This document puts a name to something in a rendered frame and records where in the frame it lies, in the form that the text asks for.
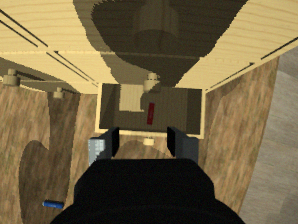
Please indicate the tan wooden chest of drawers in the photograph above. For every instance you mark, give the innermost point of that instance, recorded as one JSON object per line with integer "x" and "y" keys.
{"x": 54, "y": 52}

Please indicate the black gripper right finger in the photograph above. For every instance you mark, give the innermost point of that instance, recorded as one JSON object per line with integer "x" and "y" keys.
{"x": 182, "y": 146}

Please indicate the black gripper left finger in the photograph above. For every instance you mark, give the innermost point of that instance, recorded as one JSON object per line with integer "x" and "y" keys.
{"x": 105, "y": 146}

